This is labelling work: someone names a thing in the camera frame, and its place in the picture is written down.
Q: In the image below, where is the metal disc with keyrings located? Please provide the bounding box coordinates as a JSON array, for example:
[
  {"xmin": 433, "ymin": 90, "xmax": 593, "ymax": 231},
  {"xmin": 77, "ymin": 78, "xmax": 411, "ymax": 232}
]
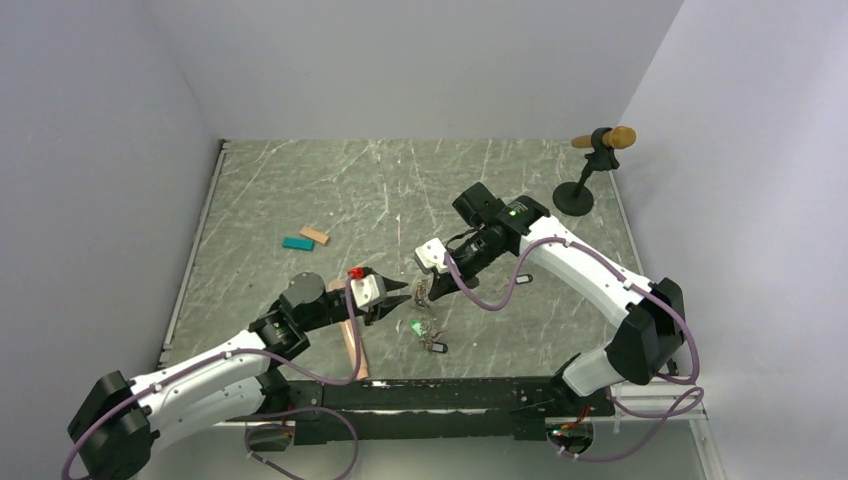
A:
[{"xmin": 412, "ymin": 280, "xmax": 445, "ymax": 349}]

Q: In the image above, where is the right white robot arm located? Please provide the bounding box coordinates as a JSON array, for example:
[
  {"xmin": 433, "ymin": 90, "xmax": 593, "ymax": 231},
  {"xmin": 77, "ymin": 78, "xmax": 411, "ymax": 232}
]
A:
[{"xmin": 414, "ymin": 183, "xmax": 686, "ymax": 416}]

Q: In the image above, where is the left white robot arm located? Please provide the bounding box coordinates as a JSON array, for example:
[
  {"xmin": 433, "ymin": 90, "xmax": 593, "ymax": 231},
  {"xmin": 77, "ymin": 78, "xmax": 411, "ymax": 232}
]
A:
[{"xmin": 60, "ymin": 267, "xmax": 411, "ymax": 479}]

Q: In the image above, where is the tan wooden block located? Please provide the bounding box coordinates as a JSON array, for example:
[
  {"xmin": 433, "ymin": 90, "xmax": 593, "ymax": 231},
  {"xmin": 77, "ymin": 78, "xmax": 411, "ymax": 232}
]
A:
[{"xmin": 299, "ymin": 226, "xmax": 331, "ymax": 245}]

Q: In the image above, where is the teal block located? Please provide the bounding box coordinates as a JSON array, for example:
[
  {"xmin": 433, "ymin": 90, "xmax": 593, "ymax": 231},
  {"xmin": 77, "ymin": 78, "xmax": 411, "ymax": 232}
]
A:
[{"xmin": 281, "ymin": 237, "xmax": 316, "ymax": 252}]

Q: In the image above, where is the black base beam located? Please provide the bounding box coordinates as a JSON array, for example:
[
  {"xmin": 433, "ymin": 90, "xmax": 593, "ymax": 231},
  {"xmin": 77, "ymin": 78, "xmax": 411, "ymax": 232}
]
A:
[{"xmin": 258, "ymin": 376, "xmax": 615, "ymax": 445}]

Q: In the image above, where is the black microphone stand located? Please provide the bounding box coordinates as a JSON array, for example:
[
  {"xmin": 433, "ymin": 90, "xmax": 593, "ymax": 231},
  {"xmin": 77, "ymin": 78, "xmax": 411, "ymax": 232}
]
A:
[{"xmin": 552, "ymin": 144, "xmax": 620, "ymax": 217}]

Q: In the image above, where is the gold microphone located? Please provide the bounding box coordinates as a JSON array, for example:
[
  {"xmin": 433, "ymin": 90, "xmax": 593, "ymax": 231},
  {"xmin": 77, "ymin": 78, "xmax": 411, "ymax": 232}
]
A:
[{"xmin": 570, "ymin": 126, "xmax": 637, "ymax": 149}]

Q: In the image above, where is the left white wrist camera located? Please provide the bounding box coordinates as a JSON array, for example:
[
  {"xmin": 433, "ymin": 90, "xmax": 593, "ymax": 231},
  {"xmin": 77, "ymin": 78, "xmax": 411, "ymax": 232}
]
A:
[{"xmin": 348, "ymin": 267, "xmax": 388, "ymax": 310}]

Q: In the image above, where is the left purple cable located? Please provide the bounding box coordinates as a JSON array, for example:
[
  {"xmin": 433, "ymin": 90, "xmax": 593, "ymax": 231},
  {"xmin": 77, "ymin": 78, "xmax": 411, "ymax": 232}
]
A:
[{"xmin": 60, "ymin": 274, "xmax": 367, "ymax": 480}]

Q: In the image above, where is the purple cable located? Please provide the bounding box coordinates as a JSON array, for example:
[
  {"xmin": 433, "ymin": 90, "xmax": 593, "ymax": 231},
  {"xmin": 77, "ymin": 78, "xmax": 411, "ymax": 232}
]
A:
[
  {"xmin": 60, "ymin": 274, "xmax": 367, "ymax": 480},
  {"xmin": 442, "ymin": 238, "xmax": 706, "ymax": 464}
]

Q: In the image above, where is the aluminium frame rail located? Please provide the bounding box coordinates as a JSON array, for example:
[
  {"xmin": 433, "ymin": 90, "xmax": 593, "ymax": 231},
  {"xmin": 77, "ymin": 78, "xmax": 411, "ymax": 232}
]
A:
[{"xmin": 156, "ymin": 139, "xmax": 230, "ymax": 369}]

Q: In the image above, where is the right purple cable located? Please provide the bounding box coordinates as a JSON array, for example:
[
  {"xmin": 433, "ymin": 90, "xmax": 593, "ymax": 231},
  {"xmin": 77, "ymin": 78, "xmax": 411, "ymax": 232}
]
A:
[{"xmin": 442, "ymin": 238, "xmax": 706, "ymax": 464}]

